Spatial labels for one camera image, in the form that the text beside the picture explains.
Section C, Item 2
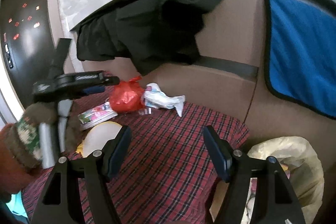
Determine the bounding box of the round yellow white scrubber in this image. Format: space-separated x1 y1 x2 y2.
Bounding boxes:
76 121 122 157

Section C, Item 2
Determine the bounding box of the kleenex tissue pack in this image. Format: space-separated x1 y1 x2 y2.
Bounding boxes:
78 102 118 131

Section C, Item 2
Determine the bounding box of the gloved left hand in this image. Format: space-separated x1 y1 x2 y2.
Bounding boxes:
4 101 82 169

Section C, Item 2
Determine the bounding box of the red plaid tablecloth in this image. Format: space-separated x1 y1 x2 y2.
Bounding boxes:
20 70 251 224

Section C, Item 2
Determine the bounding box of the red plastic bag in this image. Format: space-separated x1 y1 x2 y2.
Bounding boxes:
109 76 145 113

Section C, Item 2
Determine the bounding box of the black refrigerator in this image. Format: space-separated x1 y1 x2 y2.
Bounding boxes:
1 0 55 107

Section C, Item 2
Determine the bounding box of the white crumpled paper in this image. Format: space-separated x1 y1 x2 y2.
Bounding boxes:
142 83 186 117

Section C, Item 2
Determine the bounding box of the beige bin liner bag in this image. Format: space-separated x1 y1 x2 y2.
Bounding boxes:
248 136 325 223

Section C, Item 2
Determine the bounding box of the black cloth on counter edge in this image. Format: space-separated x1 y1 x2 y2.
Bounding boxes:
76 0 223 76

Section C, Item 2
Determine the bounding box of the blue towel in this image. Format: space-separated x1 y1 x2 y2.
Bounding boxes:
264 0 335 119

